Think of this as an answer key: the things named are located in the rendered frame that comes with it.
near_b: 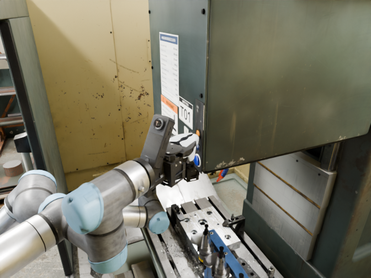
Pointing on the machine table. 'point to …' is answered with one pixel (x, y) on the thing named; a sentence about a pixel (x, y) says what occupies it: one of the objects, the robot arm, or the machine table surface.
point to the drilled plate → (234, 242)
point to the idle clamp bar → (248, 268)
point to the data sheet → (169, 66)
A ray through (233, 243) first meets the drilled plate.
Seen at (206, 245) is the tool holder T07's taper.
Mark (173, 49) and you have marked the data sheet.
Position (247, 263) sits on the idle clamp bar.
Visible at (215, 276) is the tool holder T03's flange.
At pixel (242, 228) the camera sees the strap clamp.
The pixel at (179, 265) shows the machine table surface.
